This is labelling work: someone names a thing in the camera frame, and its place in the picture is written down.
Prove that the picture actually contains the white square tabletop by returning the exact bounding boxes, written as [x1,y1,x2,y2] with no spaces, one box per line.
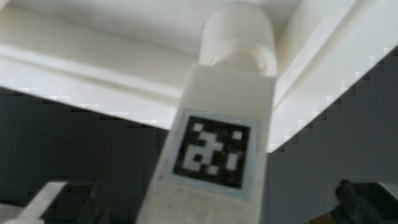
[0,0,398,147]

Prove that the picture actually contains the white table leg with tag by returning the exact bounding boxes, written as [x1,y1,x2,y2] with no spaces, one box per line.
[135,2,277,224]

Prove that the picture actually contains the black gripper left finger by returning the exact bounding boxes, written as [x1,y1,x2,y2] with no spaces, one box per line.
[39,183,110,224]

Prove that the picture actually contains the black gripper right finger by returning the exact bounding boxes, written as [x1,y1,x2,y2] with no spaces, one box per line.
[334,179,398,224]

